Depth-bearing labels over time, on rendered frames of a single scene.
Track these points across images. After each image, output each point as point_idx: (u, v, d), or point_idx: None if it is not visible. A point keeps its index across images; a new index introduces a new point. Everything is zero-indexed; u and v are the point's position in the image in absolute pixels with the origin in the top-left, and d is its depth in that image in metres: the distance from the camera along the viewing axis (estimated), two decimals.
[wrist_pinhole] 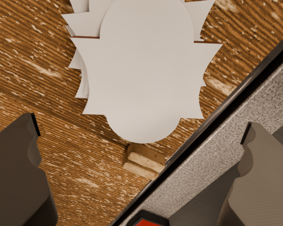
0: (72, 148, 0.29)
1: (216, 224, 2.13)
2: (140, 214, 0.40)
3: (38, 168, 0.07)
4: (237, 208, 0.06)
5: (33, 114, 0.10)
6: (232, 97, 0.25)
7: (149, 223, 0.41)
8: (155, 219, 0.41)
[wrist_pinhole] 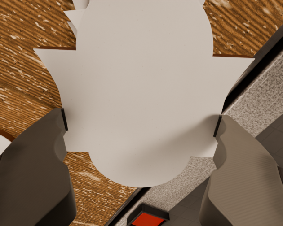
0: None
1: None
2: (141, 207, 0.41)
3: (62, 162, 0.07)
4: (217, 200, 0.06)
5: (63, 110, 0.11)
6: None
7: (150, 216, 0.42)
8: (155, 212, 0.42)
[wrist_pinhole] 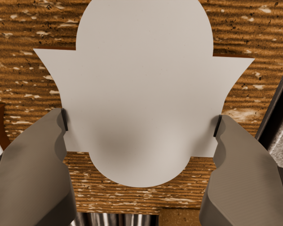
0: None
1: None
2: None
3: (62, 162, 0.07)
4: (217, 200, 0.06)
5: (63, 110, 0.11)
6: None
7: None
8: None
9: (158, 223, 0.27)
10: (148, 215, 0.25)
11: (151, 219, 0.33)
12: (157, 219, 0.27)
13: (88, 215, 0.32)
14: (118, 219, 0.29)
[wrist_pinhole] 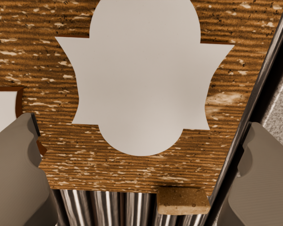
0: None
1: None
2: None
3: (38, 168, 0.07)
4: (237, 208, 0.06)
5: (33, 114, 0.10)
6: None
7: None
8: None
9: (156, 205, 0.29)
10: (147, 197, 0.27)
11: (150, 205, 0.35)
12: (156, 201, 0.29)
13: (91, 200, 0.34)
14: (120, 202, 0.31)
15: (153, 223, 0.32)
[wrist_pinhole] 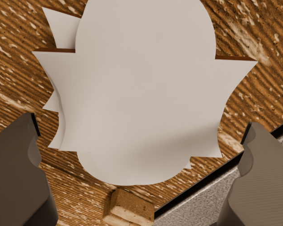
0: None
1: None
2: None
3: (38, 168, 0.07)
4: (237, 208, 0.06)
5: (33, 114, 0.10)
6: (240, 151, 0.22)
7: None
8: None
9: None
10: None
11: None
12: None
13: None
14: None
15: None
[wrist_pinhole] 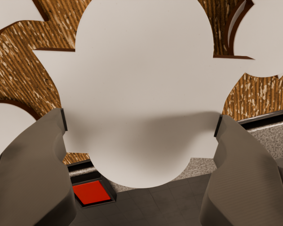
0: None
1: (85, 224, 2.11)
2: (99, 173, 0.33)
3: (62, 162, 0.07)
4: (217, 201, 0.06)
5: (62, 110, 0.11)
6: None
7: (100, 188, 0.34)
8: (109, 187, 0.34)
9: None
10: None
11: None
12: None
13: None
14: None
15: None
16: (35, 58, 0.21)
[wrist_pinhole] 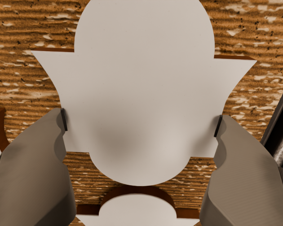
0: (50, 4, 0.10)
1: None
2: None
3: (62, 162, 0.07)
4: (217, 201, 0.06)
5: (62, 110, 0.11)
6: None
7: None
8: None
9: None
10: None
11: None
12: None
13: None
14: None
15: None
16: None
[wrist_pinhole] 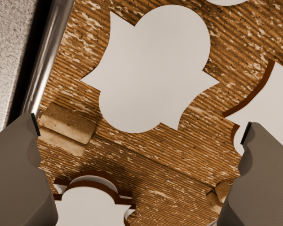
0: (159, 133, 0.24)
1: None
2: None
3: (38, 168, 0.07)
4: (237, 208, 0.06)
5: (33, 114, 0.10)
6: None
7: None
8: None
9: None
10: None
11: None
12: None
13: None
14: None
15: None
16: (225, 76, 0.19)
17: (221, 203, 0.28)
